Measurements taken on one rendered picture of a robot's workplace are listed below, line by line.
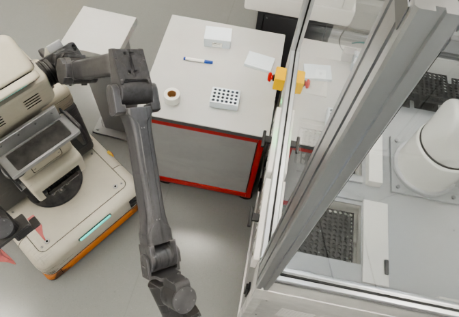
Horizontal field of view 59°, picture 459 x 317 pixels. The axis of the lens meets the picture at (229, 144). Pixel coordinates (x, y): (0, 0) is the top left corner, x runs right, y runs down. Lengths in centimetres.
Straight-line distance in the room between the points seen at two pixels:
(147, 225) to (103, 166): 131
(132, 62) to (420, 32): 70
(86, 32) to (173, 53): 44
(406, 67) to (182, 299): 68
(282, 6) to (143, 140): 134
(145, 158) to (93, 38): 124
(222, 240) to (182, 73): 96
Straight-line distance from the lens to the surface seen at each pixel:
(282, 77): 171
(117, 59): 94
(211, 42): 198
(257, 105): 179
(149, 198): 92
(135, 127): 91
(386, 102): 43
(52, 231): 214
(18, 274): 244
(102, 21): 216
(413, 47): 39
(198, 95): 180
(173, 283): 90
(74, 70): 123
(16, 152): 145
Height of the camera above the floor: 219
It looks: 59 degrees down
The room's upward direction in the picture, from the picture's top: 7 degrees clockwise
